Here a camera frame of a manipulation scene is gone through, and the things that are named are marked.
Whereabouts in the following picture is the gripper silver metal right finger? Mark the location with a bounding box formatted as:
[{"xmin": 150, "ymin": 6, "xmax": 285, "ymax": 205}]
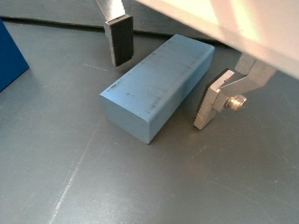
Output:
[{"xmin": 194, "ymin": 53, "xmax": 277, "ymax": 130}]

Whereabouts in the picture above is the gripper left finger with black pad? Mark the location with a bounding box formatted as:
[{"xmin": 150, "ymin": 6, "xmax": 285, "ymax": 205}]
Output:
[{"xmin": 95, "ymin": 0, "xmax": 134, "ymax": 67}]

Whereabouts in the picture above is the light blue rectangular block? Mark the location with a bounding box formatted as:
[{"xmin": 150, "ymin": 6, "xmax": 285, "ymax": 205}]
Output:
[{"xmin": 99, "ymin": 34, "xmax": 215, "ymax": 144}]

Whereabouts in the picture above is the dark blue shape board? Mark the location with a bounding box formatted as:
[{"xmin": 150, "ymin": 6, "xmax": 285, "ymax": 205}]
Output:
[{"xmin": 0, "ymin": 19, "xmax": 30, "ymax": 92}]

